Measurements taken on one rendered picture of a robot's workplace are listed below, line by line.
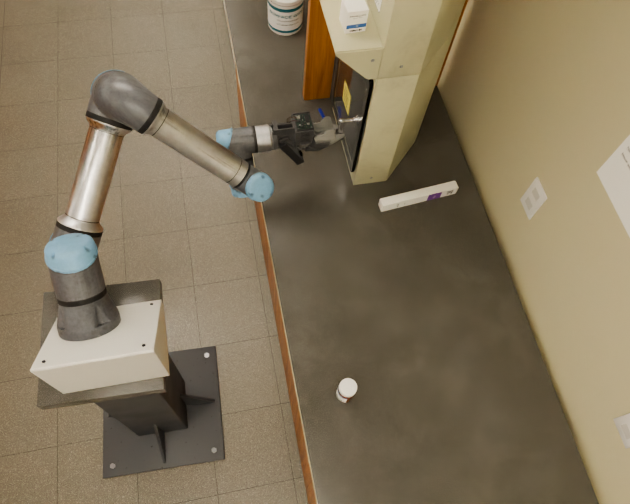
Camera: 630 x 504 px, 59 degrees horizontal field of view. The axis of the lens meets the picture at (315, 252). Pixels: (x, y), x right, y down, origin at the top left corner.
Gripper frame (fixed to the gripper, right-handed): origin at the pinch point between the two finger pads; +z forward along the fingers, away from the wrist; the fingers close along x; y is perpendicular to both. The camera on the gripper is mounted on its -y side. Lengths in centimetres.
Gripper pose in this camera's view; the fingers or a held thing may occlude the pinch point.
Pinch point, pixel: (339, 133)
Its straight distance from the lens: 167.1
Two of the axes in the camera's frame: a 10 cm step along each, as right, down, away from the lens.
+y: 0.6, -4.5, -8.9
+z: 9.8, -1.5, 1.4
